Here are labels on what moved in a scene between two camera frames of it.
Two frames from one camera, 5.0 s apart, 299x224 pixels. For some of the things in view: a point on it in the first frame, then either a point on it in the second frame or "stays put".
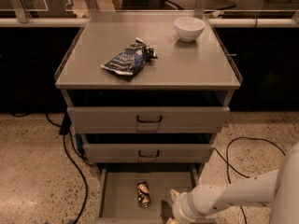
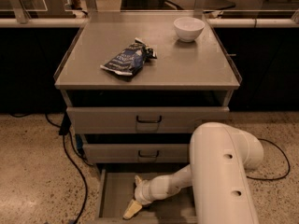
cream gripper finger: (174, 194) → (137, 179)
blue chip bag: (131, 58) stays put
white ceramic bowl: (189, 28) stays put
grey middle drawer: (148, 153) stays put
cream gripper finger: (172, 221) → (133, 208)
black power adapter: (65, 125) stays put
